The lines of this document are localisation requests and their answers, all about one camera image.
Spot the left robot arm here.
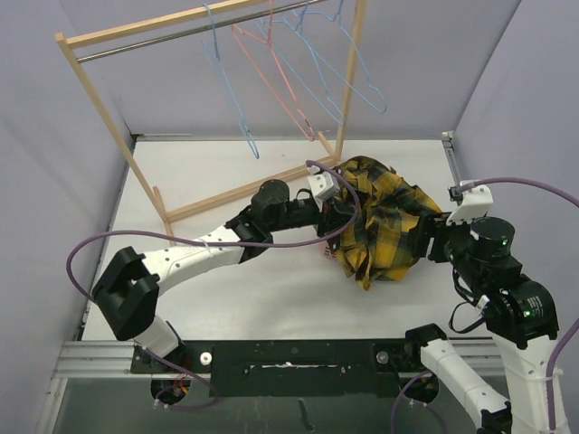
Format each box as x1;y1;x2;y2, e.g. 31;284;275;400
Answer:
91;173;356;372

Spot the light blue wire hanger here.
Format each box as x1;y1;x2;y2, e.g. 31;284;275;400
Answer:
280;1;388;126

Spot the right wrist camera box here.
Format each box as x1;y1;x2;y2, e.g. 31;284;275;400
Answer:
446;181;494;226

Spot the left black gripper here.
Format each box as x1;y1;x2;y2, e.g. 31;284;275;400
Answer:
268;195;357;239

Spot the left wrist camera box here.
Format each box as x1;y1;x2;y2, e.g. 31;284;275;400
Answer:
307;160;339;212

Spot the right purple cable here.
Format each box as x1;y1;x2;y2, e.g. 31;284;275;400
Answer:
391;176;579;434

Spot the pink plastic laundry basket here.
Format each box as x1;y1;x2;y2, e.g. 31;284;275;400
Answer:
322;244;337;259

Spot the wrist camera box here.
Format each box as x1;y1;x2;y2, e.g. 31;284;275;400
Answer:
307;160;339;212
446;181;494;226

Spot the metal hanging rod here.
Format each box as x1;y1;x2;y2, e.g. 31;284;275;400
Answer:
63;1;320;63

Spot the yellow plaid shirt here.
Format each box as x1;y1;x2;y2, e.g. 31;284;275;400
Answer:
335;156;442;291

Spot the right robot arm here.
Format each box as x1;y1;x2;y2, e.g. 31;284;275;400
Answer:
403;213;570;433

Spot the pink hanger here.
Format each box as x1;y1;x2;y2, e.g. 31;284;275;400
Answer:
231;1;316;142

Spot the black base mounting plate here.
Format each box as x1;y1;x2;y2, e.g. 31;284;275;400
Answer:
130;338;453;400

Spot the blue hanger of yellow shirt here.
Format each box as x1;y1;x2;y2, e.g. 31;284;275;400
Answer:
202;4;261;159

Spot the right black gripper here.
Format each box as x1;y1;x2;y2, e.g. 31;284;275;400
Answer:
409;203;484;286

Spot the blue hanger of white shirt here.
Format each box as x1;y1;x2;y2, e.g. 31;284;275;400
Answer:
239;1;346;140

